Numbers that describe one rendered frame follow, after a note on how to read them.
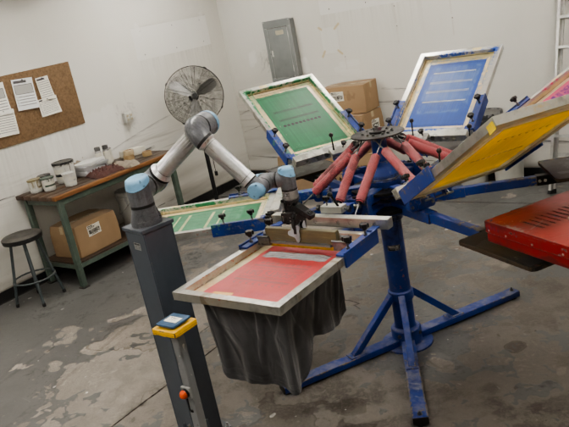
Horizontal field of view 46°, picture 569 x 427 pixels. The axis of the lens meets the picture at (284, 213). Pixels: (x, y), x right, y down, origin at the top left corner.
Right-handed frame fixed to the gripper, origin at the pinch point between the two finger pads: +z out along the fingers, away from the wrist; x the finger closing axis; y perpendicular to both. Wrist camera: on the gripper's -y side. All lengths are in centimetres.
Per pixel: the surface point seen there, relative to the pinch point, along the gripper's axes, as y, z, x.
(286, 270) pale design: -5.7, 5.8, 22.8
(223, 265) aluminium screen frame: 25.2, 3.2, 29.4
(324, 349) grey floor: 45, 102, -61
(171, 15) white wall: 381, -115, -332
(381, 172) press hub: -3, -8, -78
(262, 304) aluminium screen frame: -21, 2, 60
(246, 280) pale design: 7.2, 5.9, 35.5
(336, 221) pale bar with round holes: -5.9, -0.7, -22.0
